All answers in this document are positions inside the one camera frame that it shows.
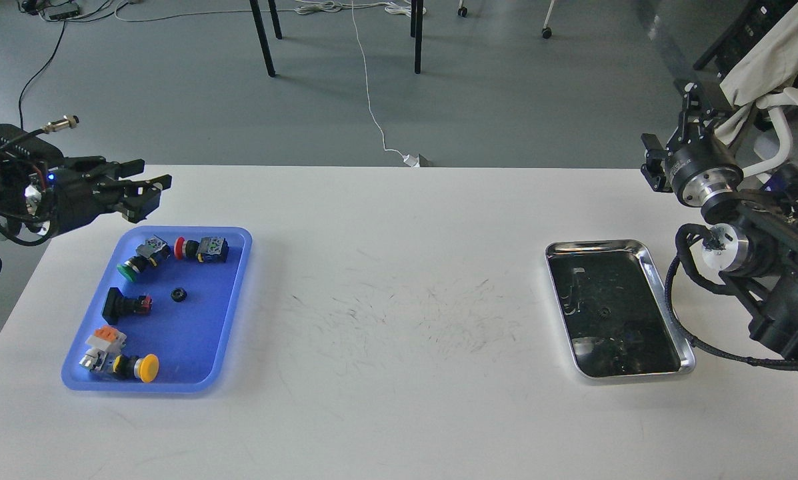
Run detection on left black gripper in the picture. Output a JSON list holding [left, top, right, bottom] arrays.
[[27, 156, 173, 236]]

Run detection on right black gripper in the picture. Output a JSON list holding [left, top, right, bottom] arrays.
[[641, 81, 743, 207]]

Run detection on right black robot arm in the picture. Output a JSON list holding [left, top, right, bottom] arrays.
[[641, 79, 798, 371]]

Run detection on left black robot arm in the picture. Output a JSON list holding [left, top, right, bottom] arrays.
[[0, 115, 172, 247]]

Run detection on blue plastic tray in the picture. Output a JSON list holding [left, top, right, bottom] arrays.
[[61, 227, 253, 394]]

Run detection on orange white contact block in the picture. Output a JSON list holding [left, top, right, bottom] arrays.
[[87, 325, 127, 355]]

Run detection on black power strip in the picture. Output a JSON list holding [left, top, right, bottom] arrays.
[[40, 2, 81, 21]]

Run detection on yellow mushroom push button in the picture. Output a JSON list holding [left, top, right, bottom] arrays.
[[79, 352, 160, 383]]

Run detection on silver metal tray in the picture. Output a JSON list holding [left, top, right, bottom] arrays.
[[545, 239, 697, 385]]

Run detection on black table leg left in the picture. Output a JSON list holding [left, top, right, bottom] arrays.
[[249, 0, 283, 78]]

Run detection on black table leg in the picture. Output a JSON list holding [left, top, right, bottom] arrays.
[[249, 0, 283, 78], [410, 0, 424, 74]]

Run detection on white power adapter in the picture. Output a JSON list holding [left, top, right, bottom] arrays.
[[403, 154, 433, 168]]

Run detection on black table leg right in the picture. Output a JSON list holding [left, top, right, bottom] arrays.
[[410, 0, 424, 74]]

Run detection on green push button switch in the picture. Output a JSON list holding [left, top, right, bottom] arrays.
[[117, 236, 172, 282]]

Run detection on white chair frame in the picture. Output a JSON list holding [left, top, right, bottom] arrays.
[[737, 88, 798, 188]]

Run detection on red push button switch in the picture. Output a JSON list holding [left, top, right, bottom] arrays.
[[173, 236, 230, 263]]

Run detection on black floor cable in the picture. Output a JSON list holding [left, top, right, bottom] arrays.
[[15, 0, 116, 131]]

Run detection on black selector switch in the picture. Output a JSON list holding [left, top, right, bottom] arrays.
[[102, 287, 153, 325]]

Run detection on white floor cable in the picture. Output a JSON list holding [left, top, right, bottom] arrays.
[[115, 0, 427, 161]]

